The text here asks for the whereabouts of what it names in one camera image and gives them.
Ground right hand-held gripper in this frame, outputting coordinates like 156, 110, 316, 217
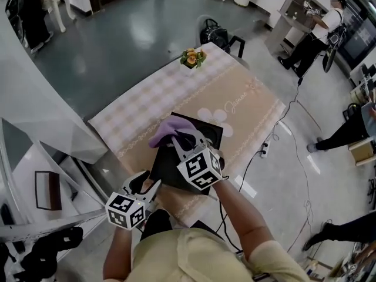
171, 129, 223, 192

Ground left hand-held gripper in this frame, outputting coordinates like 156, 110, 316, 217
105, 170, 163, 232

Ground purple cloth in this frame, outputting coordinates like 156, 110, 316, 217
148, 116, 197, 149

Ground black box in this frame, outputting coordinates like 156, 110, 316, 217
149, 112, 224, 198

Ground person's right forearm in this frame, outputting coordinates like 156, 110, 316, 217
211, 177, 273, 257

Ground person's left forearm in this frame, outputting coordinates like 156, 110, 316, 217
102, 227, 142, 280

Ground cardboard box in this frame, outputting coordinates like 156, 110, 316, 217
348, 136, 376, 167

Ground person's black trousers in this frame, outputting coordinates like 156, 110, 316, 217
140, 209, 229, 242

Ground white display shelf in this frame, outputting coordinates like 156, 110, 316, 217
0, 116, 114, 282

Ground white power strip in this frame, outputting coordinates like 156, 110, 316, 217
260, 139, 271, 159

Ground person's pale yellow shirt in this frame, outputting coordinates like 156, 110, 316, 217
126, 227, 309, 282

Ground potted orange flowers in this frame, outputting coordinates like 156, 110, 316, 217
179, 48, 208, 70

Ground black handbag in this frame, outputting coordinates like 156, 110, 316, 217
199, 18, 230, 48

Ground black stool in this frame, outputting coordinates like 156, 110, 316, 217
227, 35, 246, 59

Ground grey shelf desk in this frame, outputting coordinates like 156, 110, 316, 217
266, 0, 330, 55

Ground black power cable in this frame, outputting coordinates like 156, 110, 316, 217
237, 150, 265, 194

